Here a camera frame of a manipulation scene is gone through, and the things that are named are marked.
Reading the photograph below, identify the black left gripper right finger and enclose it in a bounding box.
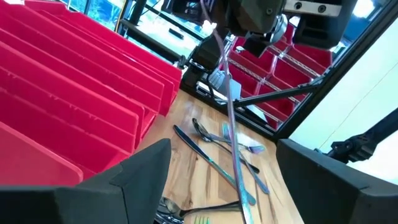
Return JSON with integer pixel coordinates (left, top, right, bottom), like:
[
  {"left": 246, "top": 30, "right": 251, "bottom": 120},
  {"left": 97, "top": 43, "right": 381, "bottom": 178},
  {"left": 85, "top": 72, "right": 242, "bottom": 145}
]
[{"left": 275, "top": 138, "right": 398, "bottom": 224}]

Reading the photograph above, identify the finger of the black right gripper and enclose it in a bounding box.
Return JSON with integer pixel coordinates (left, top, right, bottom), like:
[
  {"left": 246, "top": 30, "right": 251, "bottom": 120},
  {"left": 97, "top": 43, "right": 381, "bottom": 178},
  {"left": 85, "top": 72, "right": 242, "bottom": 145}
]
[
  {"left": 161, "top": 0, "right": 218, "bottom": 27},
  {"left": 229, "top": 0, "right": 358, "bottom": 58}
]

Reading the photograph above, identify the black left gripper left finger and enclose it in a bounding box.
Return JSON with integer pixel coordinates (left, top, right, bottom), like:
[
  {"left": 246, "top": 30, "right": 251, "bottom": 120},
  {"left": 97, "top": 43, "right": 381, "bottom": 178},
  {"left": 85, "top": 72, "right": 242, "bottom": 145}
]
[{"left": 0, "top": 138, "right": 172, "bottom": 224}]

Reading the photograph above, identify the iridescent spoon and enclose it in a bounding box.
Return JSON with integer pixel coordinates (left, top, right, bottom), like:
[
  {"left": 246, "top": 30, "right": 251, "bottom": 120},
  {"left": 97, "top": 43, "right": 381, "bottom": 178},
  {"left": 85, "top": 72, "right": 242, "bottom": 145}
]
[
  {"left": 159, "top": 195, "right": 243, "bottom": 224},
  {"left": 192, "top": 117, "right": 261, "bottom": 175}
]

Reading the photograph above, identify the iridescent table knife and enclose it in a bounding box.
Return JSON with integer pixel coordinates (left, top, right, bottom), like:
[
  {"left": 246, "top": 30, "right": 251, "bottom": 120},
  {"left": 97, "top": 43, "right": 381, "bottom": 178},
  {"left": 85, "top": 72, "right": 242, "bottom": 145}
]
[
  {"left": 200, "top": 0, "right": 255, "bottom": 224},
  {"left": 173, "top": 124, "right": 257, "bottom": 207}
]

